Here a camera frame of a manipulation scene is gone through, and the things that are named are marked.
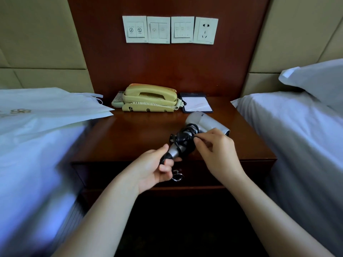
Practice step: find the white wall socket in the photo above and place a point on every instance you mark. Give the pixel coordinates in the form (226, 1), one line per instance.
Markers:
(205, 31)

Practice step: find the person's right thumb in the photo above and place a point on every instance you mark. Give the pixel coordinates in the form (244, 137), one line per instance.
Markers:
(201, 147)

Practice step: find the person's right forearm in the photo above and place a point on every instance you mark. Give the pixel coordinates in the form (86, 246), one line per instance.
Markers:
(268, 219)

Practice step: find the white remote control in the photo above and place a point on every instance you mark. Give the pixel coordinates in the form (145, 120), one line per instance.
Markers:
(117, 100)

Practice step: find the silver hair dryer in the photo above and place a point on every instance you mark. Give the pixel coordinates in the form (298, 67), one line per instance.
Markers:
(205, 121)

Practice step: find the dark notepad holder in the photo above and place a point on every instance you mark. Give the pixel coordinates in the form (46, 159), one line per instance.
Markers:
(191, 94)

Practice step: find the white notepad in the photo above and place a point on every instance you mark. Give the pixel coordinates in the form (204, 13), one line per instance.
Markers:
(197, 104)

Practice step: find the person's left thumb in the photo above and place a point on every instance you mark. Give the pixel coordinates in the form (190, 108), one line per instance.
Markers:
(159, 150)

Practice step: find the person's left forearm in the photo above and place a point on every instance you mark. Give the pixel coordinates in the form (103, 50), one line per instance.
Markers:
(104, 219)

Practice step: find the bed with white sheet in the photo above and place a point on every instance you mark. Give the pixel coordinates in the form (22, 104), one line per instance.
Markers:
(302, 147)
(32, 179)

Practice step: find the white two-rocker switch panel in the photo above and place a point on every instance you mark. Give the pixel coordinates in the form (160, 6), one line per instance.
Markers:
(158, 30)

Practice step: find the beige padded headboard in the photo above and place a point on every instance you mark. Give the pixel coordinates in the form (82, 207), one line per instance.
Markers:
(297, 34)
(40, 37)

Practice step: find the person's left hand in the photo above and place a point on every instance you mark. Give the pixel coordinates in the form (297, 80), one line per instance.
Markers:
(146, 169)

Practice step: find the brown wooden wall panel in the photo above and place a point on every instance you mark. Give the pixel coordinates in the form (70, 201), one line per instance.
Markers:
(166, 64)

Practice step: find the brown wooden nightstand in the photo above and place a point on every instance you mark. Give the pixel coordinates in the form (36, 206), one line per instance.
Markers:
(128, 136)

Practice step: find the white two-button switch panel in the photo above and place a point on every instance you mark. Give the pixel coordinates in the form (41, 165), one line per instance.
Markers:
(135, 29)

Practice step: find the white three-rocker switch panel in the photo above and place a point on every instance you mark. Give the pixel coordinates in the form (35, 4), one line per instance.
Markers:
(182, 29)

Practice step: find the white pillow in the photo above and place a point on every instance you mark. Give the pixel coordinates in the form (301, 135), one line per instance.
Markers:
(319, 80)

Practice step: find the person's right hand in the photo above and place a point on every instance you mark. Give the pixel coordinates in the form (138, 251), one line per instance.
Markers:
(221, 155)

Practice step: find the white paper bag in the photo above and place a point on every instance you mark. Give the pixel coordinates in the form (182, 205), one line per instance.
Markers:
(53, 107)

